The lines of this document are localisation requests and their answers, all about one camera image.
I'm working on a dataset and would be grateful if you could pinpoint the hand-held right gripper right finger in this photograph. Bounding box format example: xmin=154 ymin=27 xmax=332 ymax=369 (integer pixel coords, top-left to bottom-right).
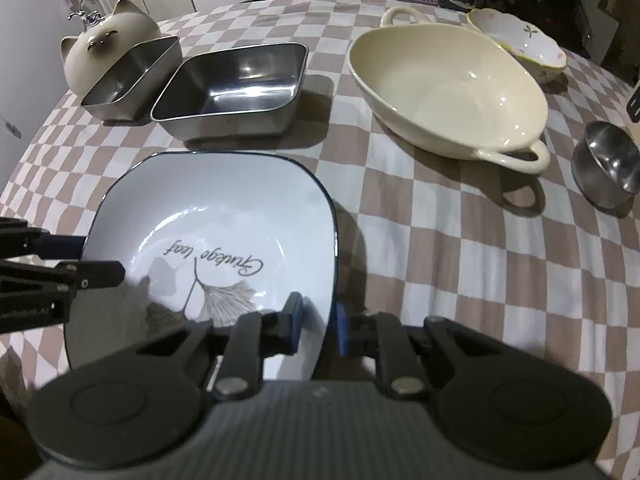
xmin=334 ymin=302 xmax=501 ymax=401

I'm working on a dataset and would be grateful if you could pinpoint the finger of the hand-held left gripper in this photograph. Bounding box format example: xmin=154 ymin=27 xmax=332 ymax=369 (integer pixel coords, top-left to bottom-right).
xmin=0 ymin=259 xmax=126 ymax=335
xmin=0 ymin=217 xmax=87 ymax=261

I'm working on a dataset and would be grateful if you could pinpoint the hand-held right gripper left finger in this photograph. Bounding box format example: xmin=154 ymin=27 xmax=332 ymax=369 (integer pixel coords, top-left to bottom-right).
xmin=132 ymin=292 xmax=304 ymax=403

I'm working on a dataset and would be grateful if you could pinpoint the white square leaf-print plate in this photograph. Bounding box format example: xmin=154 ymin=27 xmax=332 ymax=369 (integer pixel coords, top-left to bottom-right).
xmin=64 ymin=151 xmax=340 ymax=381

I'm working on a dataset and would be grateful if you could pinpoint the small square steel container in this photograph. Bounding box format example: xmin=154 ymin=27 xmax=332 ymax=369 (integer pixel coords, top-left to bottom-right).
xmin=80 ymin=35 xmax=183 ymax=121

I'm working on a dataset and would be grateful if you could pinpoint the large square steel container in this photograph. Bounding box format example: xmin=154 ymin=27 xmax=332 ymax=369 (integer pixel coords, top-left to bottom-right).
xmin=150 ymin=42 xmax=309 ymax=141

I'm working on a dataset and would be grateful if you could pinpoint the cream two-handled bowl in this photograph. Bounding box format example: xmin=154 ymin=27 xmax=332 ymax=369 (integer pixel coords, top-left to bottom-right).
xmin=347 ymin=6 xmax=552 ymax=175

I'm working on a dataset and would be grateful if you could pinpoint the small round steel bowl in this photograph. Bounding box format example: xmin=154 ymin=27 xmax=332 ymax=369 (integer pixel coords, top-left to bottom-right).
xmin=571 ymin=121 xmax=640 ymax=209

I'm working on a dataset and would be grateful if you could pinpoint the floral scalloped bowl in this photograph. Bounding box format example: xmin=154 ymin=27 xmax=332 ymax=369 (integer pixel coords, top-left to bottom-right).
xmin=466 ymin=8 xmax=568 ymax=84

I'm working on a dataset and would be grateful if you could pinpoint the checkered tablecloth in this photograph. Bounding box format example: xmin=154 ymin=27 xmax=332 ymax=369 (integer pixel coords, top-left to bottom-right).
xmin=0 ymin=0 xmax=640 ymax=480

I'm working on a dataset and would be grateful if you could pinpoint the cat-shaped ceramic pot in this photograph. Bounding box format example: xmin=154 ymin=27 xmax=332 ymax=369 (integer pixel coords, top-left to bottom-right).
xmin=60 ymin=0 xmax=163 ymax=97

